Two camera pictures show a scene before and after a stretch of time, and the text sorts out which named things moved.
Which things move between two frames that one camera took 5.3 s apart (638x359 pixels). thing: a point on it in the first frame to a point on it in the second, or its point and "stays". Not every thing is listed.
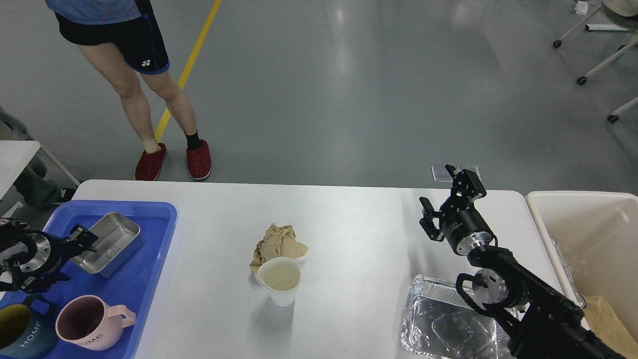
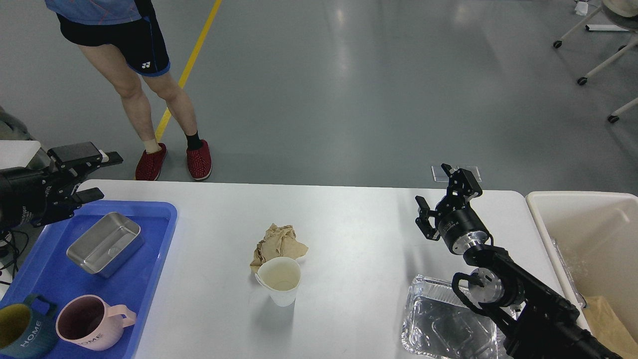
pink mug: (89, 321) stays
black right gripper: (465, 229) stays
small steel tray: (119, 238) stays
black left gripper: (43, 258) to (32, 197)
